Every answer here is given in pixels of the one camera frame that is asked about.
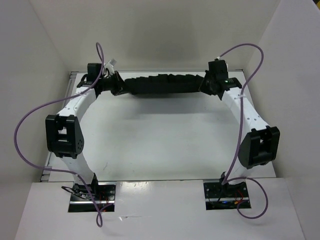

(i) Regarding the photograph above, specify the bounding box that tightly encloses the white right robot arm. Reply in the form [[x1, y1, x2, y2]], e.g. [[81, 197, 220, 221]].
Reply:
[[200, 59, 280, 197]]

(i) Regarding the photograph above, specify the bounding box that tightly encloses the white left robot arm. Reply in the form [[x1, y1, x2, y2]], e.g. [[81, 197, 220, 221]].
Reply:
[[45, 59, 124, 200]]

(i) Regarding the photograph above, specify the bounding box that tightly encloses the black pleated skirt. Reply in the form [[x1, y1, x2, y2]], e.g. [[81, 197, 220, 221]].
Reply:
[[124, 74, 204, 95]]

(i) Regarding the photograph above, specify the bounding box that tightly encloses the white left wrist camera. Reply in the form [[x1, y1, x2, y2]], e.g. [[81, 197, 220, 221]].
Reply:
[[104, 58, 117, 75]]

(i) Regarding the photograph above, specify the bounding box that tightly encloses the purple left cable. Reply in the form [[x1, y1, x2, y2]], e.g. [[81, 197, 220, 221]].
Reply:
[[13, 42, 115, 228]]

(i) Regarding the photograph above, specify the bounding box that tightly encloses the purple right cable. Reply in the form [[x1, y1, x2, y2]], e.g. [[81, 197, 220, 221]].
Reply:
[[217, 43, 270, 221]]

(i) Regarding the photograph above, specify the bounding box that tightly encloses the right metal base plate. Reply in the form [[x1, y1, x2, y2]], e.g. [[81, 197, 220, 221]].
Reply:
[[203, 179, 251, 211]]

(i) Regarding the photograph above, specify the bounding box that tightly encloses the metal base plate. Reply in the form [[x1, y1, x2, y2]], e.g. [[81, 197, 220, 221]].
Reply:
[[203, 179, 251, 211], [61, 183, 116, 213]]

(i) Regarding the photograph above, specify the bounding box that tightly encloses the purple cable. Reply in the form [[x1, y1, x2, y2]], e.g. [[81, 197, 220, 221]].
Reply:
[[13, 42, 115, 228], [217, 43, 270, 221]]

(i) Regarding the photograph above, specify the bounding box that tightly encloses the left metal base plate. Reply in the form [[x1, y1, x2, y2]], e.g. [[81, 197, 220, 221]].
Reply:
[[61, 183, 116, 213]]

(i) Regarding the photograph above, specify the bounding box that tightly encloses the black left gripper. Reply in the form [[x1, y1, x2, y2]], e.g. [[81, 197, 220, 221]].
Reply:
[[98, 71, 133, 97]]

